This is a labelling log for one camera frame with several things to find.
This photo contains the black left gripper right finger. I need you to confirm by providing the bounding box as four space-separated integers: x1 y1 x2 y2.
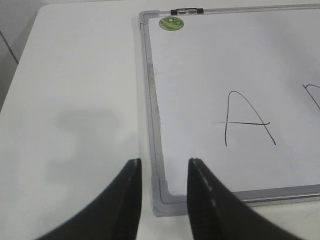
187 158 290 240

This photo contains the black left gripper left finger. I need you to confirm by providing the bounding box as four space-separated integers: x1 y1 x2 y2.
41 158 142 240

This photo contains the round green magnet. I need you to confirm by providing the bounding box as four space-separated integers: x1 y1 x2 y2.
158 16 184 31

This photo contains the white board with grey frame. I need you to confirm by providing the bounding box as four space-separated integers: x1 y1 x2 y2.
139 4 320 217

